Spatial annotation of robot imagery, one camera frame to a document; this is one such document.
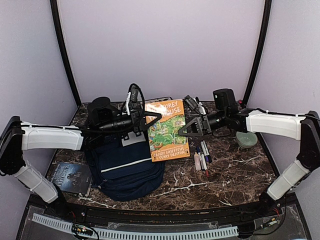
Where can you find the white marker purple cap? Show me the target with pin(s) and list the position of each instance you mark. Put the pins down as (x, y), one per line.
(204, 165)

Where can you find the left black frame post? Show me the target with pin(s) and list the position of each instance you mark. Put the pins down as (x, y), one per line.
(63, 51)

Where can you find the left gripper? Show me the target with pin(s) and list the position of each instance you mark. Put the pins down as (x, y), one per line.
(139, 117)

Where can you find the white slotted cable duct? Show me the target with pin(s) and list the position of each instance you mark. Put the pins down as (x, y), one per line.
(122, 231)

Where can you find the black frame post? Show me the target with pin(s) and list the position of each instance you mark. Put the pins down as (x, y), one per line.
(63, 51)
(259, 51)

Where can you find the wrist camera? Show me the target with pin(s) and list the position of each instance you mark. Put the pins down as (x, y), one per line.
(224, 101)
(132, 98)

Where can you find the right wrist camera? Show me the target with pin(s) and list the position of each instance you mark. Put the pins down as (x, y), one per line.
(224, 101)

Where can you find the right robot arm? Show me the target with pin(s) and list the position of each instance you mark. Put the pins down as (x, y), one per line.
(304, 128)

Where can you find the black front rail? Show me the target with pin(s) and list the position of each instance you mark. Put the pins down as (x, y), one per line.
(173, 208)

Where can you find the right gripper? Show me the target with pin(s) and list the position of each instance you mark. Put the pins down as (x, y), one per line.
(200, 133)

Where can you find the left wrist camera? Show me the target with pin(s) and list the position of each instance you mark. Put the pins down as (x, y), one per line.
(132, 98)

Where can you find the navy blue student backpack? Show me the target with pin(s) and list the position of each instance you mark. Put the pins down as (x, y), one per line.
(124, 173)

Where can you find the right black frame post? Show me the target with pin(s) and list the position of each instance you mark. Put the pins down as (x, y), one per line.
(259, 51)

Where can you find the dark Wuthering Heights book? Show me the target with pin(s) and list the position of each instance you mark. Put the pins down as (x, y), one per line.
(72, 178)

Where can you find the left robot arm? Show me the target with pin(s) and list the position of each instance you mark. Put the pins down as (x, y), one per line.
(19, 137)

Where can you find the green ceramic bowl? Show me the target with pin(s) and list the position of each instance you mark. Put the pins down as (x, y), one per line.
(246, 140)

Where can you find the white marker black cap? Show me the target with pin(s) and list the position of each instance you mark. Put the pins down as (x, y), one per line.
(207, 156)

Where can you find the orange Treehouse book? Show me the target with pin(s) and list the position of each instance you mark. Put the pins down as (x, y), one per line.
(165, 143)

